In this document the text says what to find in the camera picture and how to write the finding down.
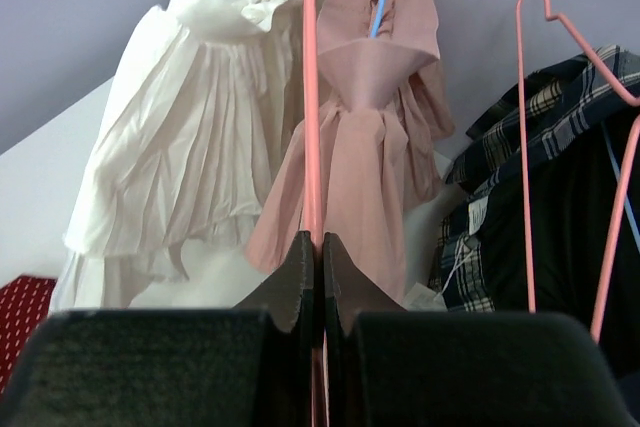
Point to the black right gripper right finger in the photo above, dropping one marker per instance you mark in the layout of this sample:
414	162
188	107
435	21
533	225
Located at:
388	366

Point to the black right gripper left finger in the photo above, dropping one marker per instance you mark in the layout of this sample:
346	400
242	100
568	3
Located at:
249	365

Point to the pink hanger of red garment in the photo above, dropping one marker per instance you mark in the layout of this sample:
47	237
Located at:
313	217

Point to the red dotted garment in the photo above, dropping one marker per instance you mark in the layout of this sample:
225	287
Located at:
24	303

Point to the navy plaid skirt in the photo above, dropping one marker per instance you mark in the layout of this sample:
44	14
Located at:
540	178

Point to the white price tag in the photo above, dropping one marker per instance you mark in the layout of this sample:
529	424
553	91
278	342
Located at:
423	298

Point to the pink ruffled dress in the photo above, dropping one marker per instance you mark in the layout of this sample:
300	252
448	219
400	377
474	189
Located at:
382	109

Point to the white dress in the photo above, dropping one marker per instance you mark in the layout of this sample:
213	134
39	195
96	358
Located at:
199	115

